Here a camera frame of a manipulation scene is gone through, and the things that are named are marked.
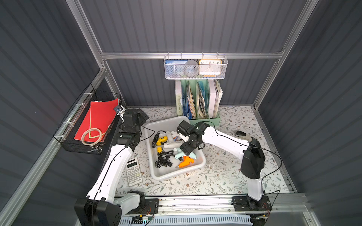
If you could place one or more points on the grey tape roll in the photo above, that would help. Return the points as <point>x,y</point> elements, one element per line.
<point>191,68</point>

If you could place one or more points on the white blue-tip glue gun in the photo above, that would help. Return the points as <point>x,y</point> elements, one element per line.
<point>173,140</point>

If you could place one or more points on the beige black stapler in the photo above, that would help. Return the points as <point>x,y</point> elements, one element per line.
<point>243,136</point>

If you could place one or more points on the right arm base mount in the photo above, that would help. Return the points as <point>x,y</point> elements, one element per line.
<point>245,203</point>

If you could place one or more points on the black wire wall basket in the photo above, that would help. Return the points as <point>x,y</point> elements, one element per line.
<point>66,136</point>

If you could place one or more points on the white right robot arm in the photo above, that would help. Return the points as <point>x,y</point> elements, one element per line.
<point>249,153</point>

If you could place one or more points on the blue box in basket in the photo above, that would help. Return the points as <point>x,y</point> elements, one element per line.
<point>174,68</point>

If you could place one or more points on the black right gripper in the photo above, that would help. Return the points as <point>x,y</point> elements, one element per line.
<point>188,144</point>

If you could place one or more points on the green desktop file organizer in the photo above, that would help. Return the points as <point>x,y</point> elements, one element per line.
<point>192,100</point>

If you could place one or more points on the red folder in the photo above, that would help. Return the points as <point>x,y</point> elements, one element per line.
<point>96,122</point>

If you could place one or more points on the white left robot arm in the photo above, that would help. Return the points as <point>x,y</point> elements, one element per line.
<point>100,207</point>

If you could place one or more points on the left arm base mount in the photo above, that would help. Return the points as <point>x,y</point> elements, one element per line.
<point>149,206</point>

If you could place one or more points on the yellow glue gun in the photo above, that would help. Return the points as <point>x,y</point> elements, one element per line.
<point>160,142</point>

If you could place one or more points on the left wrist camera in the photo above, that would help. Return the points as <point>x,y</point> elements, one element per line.
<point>119,109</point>

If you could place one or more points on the yellow white alarm clock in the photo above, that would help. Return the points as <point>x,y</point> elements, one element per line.
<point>210,67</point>

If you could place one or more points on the white plastic storage box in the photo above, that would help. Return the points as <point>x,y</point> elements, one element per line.
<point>165,172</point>

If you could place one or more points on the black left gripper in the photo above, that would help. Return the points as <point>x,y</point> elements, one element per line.
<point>124,119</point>

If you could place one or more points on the white wire mesh basket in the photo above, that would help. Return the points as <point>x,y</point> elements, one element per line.
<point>198,57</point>

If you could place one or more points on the white calculator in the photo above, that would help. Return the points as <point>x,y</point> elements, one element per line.
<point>133,172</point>

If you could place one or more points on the orange glue gun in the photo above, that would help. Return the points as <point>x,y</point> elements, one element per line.
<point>186,161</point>

